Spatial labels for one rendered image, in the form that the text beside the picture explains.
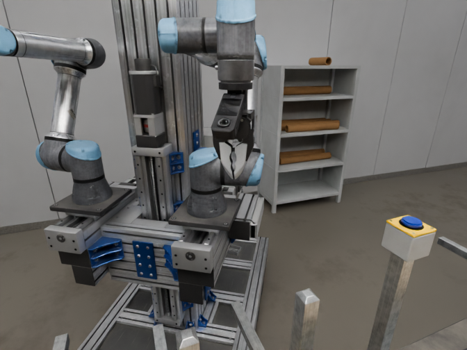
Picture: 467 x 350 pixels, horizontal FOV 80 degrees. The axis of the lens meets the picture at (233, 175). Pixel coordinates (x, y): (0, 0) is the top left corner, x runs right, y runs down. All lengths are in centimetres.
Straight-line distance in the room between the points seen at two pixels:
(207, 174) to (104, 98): 213
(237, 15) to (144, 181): 81
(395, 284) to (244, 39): 64
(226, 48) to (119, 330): 158
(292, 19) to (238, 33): 282
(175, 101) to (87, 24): 192
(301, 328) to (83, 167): 93
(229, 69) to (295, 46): 283
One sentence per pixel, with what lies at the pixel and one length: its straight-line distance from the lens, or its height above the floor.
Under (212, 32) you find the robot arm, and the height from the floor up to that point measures 161.
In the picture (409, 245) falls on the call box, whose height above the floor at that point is 119.
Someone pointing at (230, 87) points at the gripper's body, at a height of 151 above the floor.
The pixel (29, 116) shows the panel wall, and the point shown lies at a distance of 312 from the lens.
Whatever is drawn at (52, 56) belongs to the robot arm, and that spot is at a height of 158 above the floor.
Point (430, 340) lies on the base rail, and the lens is 126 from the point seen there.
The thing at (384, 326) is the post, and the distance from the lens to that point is 89.
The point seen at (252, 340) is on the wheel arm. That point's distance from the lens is 93.
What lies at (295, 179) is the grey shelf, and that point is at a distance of 370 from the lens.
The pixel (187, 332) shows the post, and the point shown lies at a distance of 57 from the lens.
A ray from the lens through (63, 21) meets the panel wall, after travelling 301.
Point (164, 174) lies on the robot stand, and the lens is 116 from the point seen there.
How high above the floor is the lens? 155
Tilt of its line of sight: 21 degrees down
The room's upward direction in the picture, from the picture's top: straight up
